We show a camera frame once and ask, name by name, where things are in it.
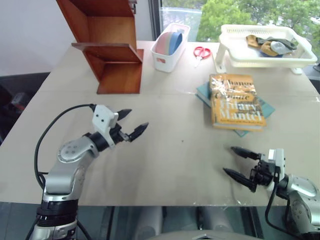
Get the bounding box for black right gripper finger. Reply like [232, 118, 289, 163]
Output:
[222, 167, 258, 193]
[230, 146, 261, 161]

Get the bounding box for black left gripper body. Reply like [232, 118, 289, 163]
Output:
[109, 123, 131, 146]

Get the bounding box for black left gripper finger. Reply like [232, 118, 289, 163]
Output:
[117, 108, 133, 122]
[128, 122, 150, 143]

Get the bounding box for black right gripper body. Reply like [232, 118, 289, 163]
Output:
[249, 153, 279, 187]

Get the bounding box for yellow Hilary Mantel book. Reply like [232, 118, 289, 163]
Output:
[208, 73, 268, 132]

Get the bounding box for teal book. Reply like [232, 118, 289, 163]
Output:
[195, 80, 276, 138]

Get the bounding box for brown wooden bookshelf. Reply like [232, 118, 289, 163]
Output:
[55, 0, 145, 95]

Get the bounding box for white plastic storage bin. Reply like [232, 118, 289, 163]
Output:
[150, 22, 192, 74]

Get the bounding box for pink plastic plate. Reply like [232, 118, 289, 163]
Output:
[155, 30, 176, 55]

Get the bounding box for blue plastic plate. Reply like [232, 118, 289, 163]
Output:
[168, 31, 184, 56]

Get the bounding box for white plastic rack tray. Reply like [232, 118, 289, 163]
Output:
[215, 23, 319, 76]

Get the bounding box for blue cloth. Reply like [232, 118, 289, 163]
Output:
[259, 49, 285, 58]

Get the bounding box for black object beside table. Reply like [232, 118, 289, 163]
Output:
[302, 63, 320, 82]

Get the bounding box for mustard yellow sock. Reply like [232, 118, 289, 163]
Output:
[259, 40, 280, 57]

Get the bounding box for dark bulky furniture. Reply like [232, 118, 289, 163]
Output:
[0, 71, 52, 147]

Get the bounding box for grey sock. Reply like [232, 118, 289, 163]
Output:
[270, 40, 293, 55]

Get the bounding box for brown sock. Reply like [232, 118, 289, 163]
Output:
[245, 34, 261, 49]

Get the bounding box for olive green sock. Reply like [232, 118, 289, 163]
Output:
[256, 36, 299, 52]

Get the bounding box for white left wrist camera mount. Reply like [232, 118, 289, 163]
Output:
[91, 104, 120, 146]

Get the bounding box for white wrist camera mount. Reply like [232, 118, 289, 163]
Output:
[91, 104, 120, 146]
[266, 148, 287, 188]

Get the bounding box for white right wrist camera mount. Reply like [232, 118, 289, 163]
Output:
[266, 148, 287, 188]

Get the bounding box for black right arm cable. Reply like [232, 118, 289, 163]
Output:
[264, 166, 305, 237]

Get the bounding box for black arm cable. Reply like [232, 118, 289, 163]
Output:
[34, 103, 97, 191]
[264, 166, 305, 237]

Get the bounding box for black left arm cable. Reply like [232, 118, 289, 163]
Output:
[34, 103, 97, 191]

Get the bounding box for dark window frame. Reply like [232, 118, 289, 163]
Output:
[148, 0, 164, 42]

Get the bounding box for red handled scissors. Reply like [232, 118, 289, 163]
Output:
[193, 46, 212, 68]

